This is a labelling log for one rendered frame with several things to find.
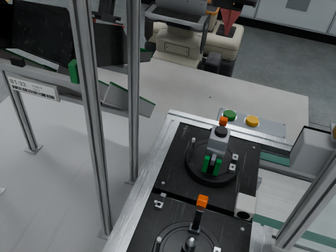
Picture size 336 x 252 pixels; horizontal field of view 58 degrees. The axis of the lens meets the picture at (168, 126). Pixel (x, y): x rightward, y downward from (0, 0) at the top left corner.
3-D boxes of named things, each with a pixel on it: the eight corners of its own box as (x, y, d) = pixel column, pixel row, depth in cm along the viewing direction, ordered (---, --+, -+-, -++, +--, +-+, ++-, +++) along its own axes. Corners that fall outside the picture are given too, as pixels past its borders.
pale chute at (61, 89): (66, 90, 93) (71, 77, 93) (101, 105, 89) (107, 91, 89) (-10, 65, 66) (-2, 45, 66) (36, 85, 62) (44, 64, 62)
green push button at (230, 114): (223, 112, 97) (224, 108, 95) (235, 116, 96) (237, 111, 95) (221, 120, 94) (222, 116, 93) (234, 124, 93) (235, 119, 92)
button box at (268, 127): (216, 120, 102) (220, 106, 97) (280, 137, 98) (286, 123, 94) (212, 134, 97) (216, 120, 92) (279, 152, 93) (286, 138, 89)
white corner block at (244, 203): (234, 200, 74) (238, 191, 71) (252, 206, 73) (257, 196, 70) (231, 217, 71) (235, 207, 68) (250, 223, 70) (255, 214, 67)
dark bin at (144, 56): (104, 45, 76) (110, 15, 73) (150, 61, 72) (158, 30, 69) (8, 45, 50) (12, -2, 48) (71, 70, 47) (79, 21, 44)
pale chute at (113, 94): (111, 102, 91) (117, 88, 91) (150, 118, 87) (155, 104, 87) (52, 81, 64) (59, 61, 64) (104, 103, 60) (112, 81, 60)
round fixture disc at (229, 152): (192, 138, 85) (192, 133, 84) (241, 152, 83) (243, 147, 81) (178, 177, 75) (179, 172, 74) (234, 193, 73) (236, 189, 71)
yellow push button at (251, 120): (245, 118, 96) (246, 113, 94) (258, 121, 95) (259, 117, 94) (243, 126, 93) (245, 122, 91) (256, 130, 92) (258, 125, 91)
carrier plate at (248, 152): (178, 127, 91) (179, 122, 89) (259, 149, 87) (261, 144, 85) (152, 191, 74) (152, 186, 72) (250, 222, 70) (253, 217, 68)
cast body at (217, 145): (209, 138, 78) (214, 118, 73) (226, 143, 77) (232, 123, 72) (202, 163, 72) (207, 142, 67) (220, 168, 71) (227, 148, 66)
